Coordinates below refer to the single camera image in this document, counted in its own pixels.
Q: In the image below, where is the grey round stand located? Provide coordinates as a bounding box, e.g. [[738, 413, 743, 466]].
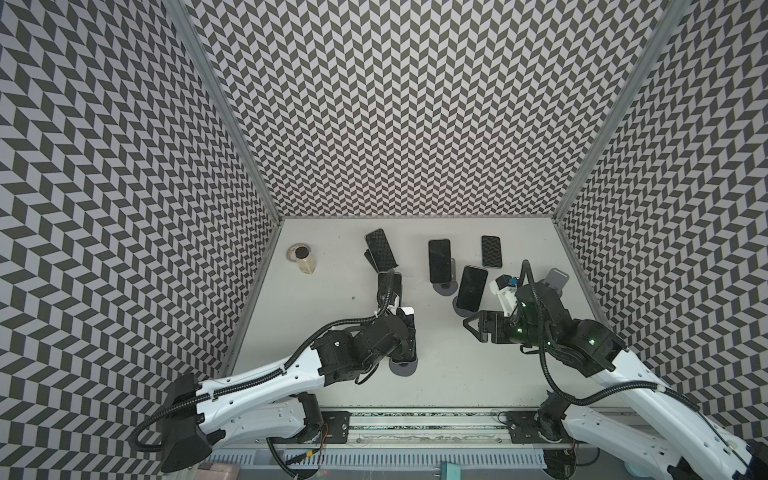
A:
[[544, 268, 570, 297], [452, 297, 475, 318], [389, 358, 418, 377], [432, 258, 459, 297]]

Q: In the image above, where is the teal phone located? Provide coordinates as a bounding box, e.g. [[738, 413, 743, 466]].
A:
[[481, 235, 503, 269], [364, 228, 398, 272]]

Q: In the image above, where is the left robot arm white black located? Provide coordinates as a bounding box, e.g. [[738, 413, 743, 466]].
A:
[[159, 307, 415, 474]]

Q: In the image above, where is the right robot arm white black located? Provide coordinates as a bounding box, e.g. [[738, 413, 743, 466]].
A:
[[463, 281, 767, 479]]

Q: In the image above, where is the phone on middle grey stand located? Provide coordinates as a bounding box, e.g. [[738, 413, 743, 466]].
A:
[[456, 266, 488, 312]]

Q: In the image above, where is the purple edged phone black stand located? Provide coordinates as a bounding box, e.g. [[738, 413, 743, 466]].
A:
[[376, 272, 402, 308]]

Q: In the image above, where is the phone on rear grey stand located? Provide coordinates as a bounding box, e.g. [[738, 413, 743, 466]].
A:
[[428, 239, 453, 284]]

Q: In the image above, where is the teal phone on black stand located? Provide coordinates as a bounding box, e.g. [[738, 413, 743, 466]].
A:
[[364, 228, 398, 272]]

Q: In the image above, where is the spice jar with black lid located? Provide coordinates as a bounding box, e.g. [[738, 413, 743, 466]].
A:
[[286, 243, 316, 275]]

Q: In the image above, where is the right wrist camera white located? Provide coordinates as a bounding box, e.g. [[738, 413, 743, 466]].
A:
[[489, 274, 518, 317]]

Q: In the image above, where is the metal base rail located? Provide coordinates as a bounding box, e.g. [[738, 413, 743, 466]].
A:
[[209, 407, 661, 472]]

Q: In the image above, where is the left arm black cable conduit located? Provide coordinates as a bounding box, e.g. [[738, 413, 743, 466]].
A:
[[128, 268, 397, 454]]

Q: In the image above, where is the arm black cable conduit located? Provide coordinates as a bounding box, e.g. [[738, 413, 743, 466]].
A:
[[128, 268, 397, 454], [518, 259, 739, 451]]

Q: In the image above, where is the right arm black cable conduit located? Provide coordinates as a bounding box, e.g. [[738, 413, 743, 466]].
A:
[[518, 259, 739, 451]]

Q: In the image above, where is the silver aluminium corner post right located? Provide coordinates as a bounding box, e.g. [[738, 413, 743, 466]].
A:
[[553, 0, 691, 225]]

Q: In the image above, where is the silver aluminium corner post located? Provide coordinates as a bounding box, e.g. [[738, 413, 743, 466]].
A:
[[553, 0, 691, 225], [163, 0, 282, 224]]

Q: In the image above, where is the silver aluminium corner post left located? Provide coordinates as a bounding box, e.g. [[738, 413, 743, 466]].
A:
[[163, 0, 282, 224]]

